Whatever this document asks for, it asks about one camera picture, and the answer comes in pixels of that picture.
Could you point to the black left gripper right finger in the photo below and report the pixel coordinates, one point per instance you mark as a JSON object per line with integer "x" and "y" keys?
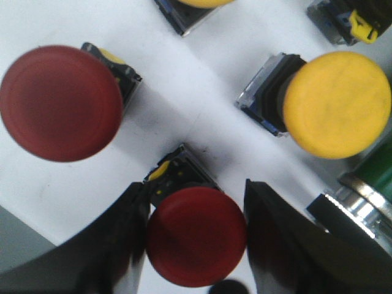
{"x": 288, "y": 253}

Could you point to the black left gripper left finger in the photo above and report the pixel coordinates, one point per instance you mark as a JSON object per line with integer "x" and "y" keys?
{"x": 105, "y": 257}

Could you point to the red mushroom push button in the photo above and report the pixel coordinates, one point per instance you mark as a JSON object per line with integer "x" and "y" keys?
{"x": 196, "y": 234}

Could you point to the yellow mushroom push button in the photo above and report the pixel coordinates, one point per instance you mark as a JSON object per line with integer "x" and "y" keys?
{"x": 334, "y": 106}

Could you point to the large red mushroom button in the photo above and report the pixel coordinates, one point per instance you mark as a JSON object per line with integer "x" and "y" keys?
{"x": 66, "y": 104}

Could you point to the yellow button at top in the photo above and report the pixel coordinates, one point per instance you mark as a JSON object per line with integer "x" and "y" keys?
{"x": 184, "y": 16}

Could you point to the green button with chrome ring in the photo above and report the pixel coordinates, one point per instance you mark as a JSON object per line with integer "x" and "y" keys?
{"x": 360, "y": 210}

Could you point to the switch block with yellow clip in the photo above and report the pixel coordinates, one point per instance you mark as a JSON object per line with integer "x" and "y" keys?
{"x": 350, "y": 22}

